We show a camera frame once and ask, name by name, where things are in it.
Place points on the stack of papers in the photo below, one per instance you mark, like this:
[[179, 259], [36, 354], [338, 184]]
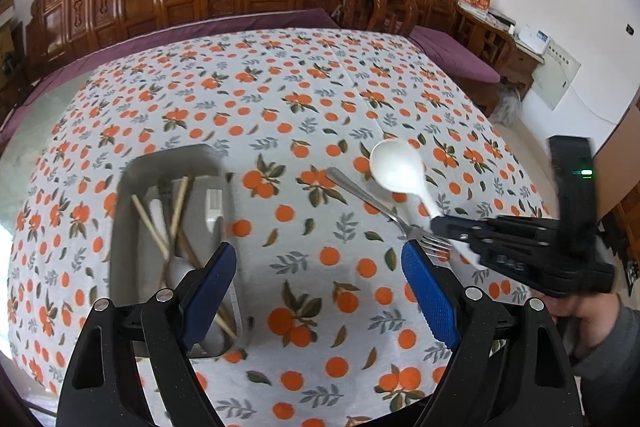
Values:
[[500, 18]]

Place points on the small white plastic spoon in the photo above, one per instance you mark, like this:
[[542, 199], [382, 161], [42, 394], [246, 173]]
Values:
[[156, 214]]

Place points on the metal spoon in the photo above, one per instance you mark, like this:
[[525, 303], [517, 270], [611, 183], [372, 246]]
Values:
[[179, 271]]

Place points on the wooden door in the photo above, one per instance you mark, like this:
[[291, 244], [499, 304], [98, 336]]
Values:
[[620, 187]]

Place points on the white desk device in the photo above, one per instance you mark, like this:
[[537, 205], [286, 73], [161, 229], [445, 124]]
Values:
[[532, 38]]

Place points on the orange floral tablecloth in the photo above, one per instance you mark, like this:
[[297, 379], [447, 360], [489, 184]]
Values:
[[310, 107]]

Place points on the metal tray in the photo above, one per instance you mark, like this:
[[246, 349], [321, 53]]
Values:
[[197, 207]]

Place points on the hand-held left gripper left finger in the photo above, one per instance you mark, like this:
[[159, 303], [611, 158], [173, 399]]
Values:
[[210, 292]]

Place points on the large white round spoon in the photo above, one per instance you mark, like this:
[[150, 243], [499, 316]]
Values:
[[397, 167]]

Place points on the short purple seat cushion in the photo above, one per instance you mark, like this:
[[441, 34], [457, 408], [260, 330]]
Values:
[[460, 57]]

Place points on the wooden side table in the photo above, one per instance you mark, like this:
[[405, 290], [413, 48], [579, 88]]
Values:
[[515, 62]]

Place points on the white wall cabinet door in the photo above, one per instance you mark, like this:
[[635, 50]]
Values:
[[557, 74]]

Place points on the metal fork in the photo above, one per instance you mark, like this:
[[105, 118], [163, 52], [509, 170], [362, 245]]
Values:
[[360, 193]]

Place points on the light wooden chopstick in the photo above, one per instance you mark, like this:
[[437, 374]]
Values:
[[181, 204], [227, 326], [150, 226]]

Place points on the person's right forearm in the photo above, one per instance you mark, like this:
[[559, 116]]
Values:
[[620, 347]]

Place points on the long purple seat cushion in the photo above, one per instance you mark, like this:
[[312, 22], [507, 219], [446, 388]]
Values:
[[150, 39]]

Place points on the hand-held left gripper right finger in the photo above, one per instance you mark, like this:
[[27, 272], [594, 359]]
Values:
[[430, 292]]

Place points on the grey fluffy duster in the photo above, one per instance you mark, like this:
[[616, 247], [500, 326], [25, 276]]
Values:
[[507, 103]]

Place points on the person's right hand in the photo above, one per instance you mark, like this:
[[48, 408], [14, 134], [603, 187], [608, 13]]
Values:
[[592, 319]]

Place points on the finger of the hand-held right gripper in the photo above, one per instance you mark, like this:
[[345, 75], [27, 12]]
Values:
[[500, 229], [520, 259]]

